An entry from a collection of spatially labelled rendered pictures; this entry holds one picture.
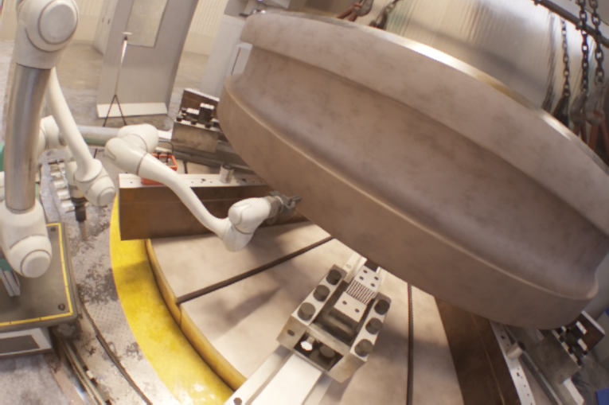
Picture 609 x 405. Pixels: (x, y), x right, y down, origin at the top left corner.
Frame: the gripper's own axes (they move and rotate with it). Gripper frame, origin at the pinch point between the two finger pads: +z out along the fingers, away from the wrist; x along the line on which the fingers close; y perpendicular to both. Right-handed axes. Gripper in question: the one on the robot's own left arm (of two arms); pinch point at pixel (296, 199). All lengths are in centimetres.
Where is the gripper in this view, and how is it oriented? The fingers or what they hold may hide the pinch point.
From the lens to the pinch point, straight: 130.8
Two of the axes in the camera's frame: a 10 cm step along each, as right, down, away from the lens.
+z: 6.0, -1.1, 7.9
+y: 3.5, -8.5, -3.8
